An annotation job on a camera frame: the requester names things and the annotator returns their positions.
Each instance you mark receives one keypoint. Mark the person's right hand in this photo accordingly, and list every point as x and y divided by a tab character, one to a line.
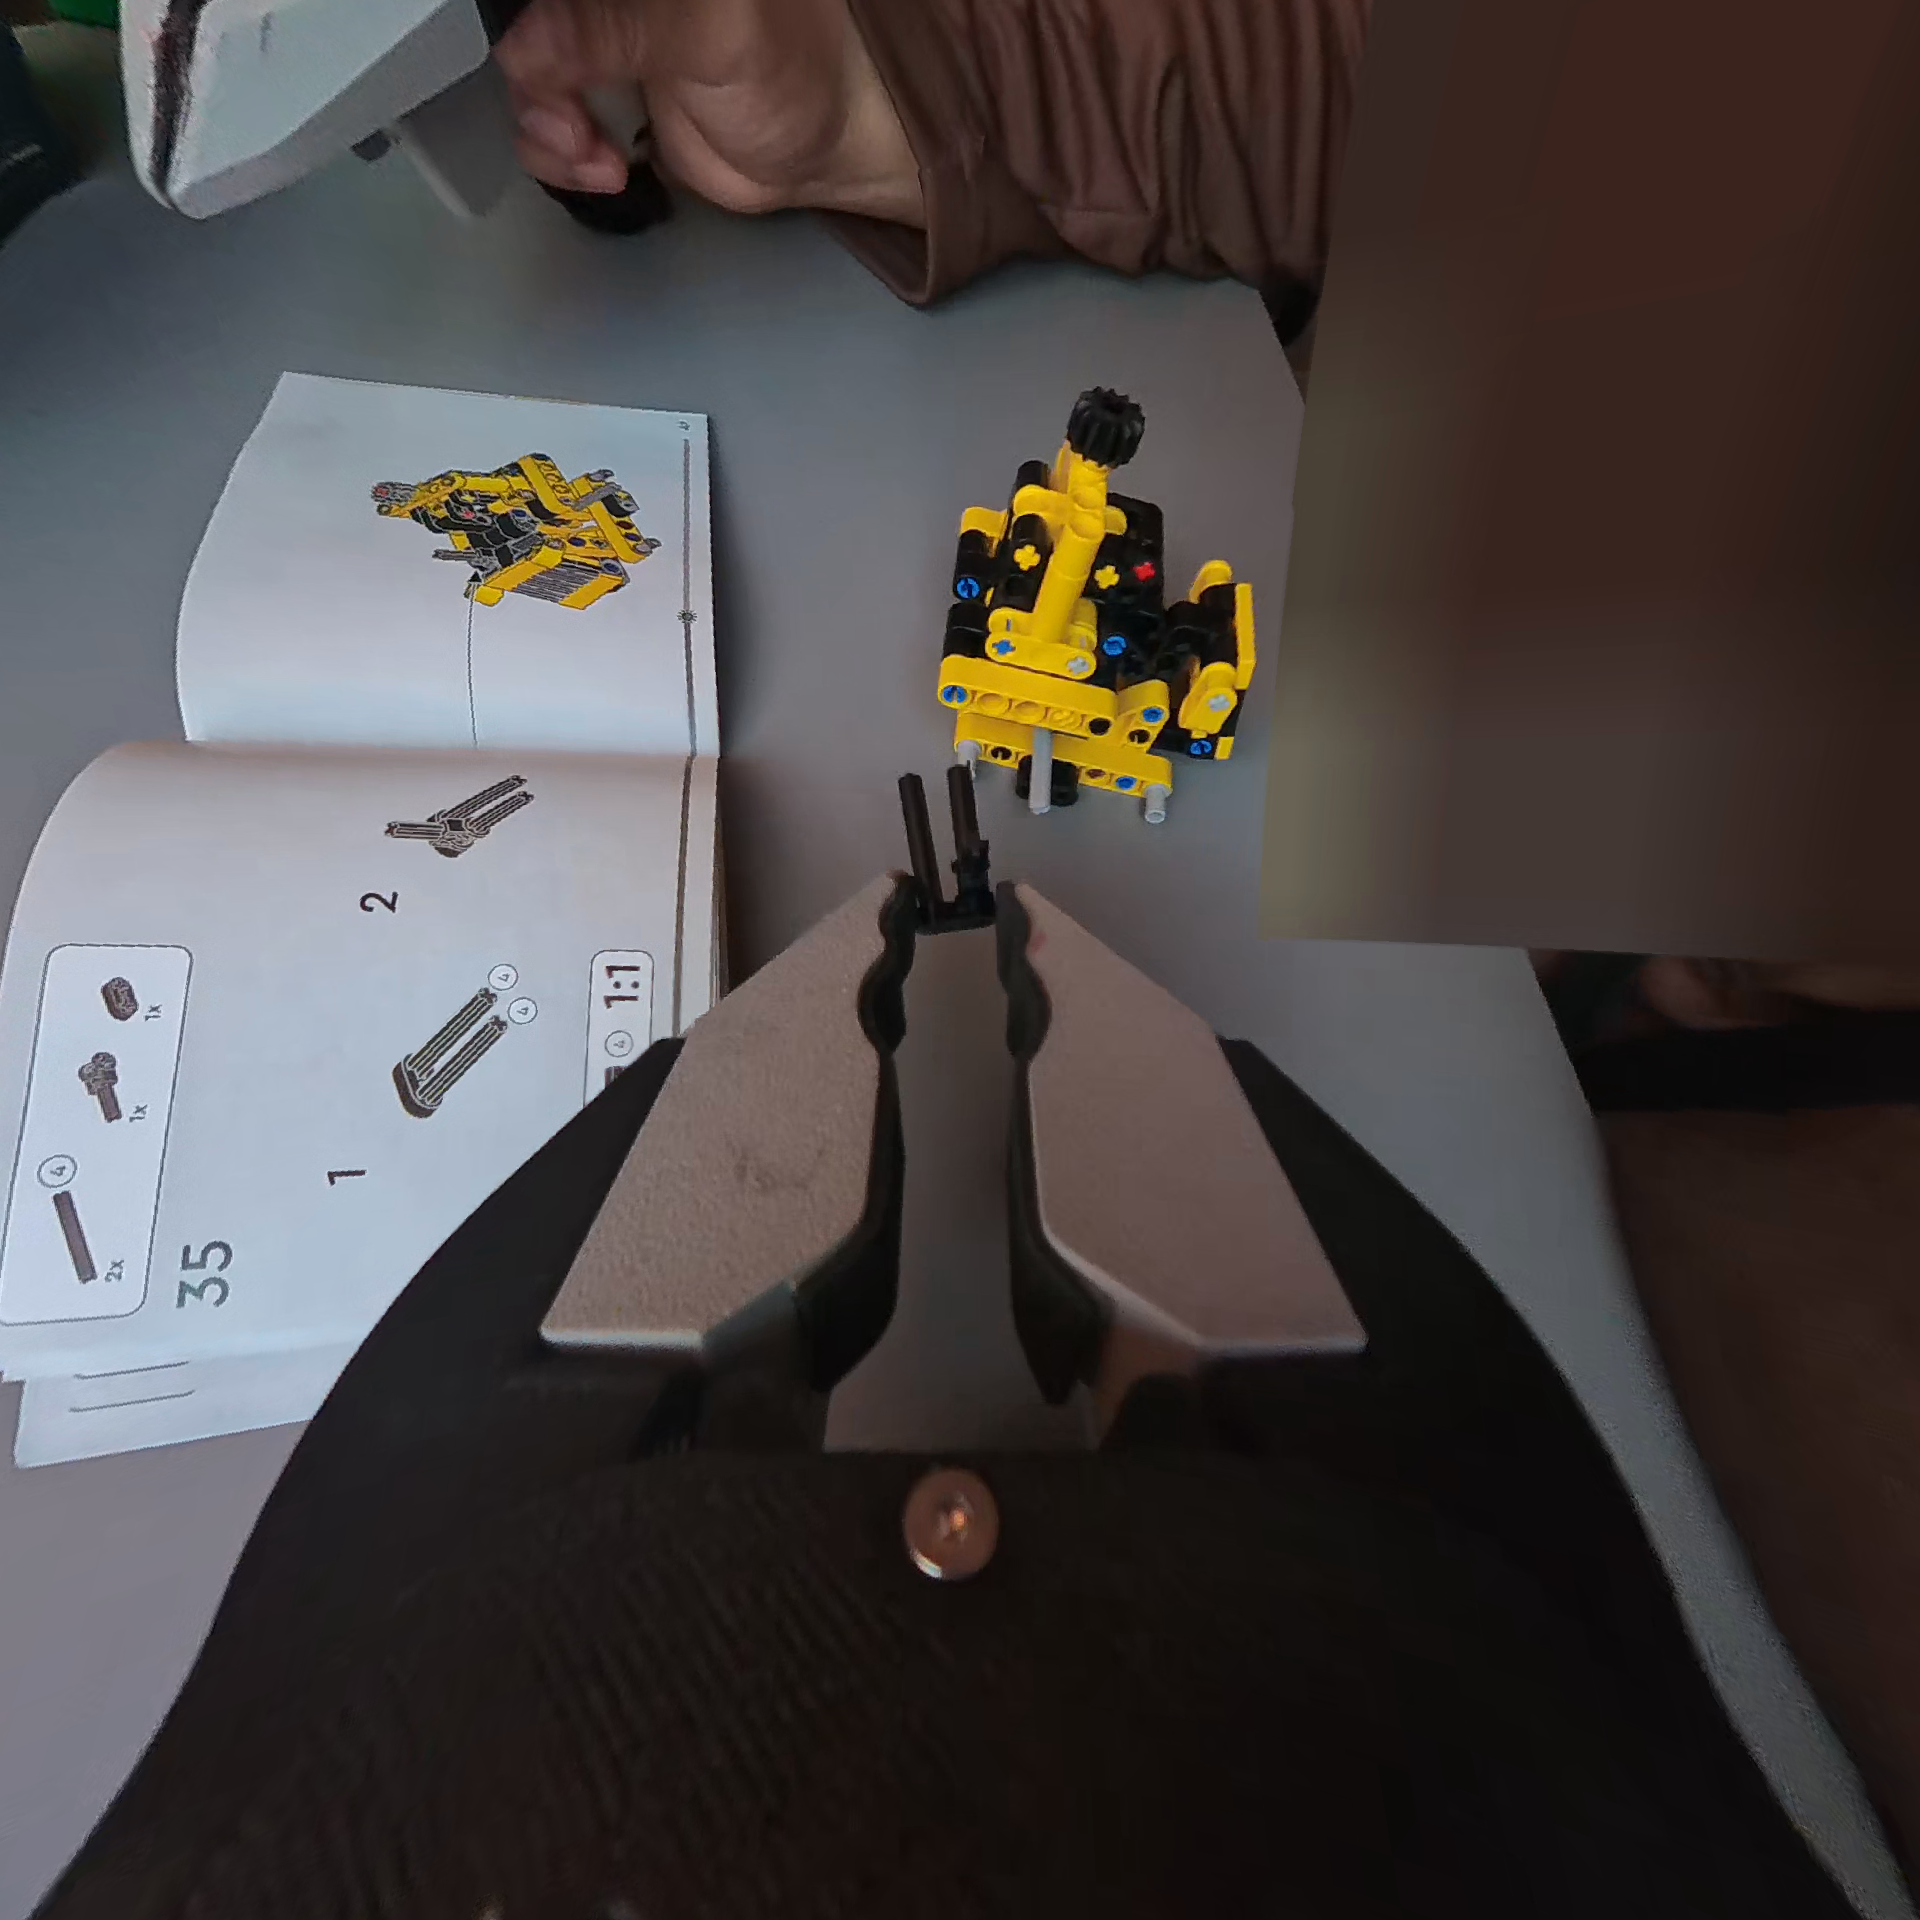
751	90

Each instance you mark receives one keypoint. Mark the lego instruction booklet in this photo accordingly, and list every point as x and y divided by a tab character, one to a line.
345	897

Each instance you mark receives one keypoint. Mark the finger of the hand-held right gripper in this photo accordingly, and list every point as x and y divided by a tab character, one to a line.
314	90
141	61

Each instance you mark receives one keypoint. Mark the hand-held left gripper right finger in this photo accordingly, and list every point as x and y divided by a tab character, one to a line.
1174	1185

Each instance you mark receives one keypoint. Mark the yellow black lego model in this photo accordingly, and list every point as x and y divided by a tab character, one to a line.
1074	633

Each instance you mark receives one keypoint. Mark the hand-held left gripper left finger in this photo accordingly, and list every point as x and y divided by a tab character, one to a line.
720	1172

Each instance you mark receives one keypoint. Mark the small black lego part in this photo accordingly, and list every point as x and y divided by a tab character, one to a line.
944	863

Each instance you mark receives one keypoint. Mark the person's brown garment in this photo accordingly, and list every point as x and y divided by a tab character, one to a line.
1770	1504

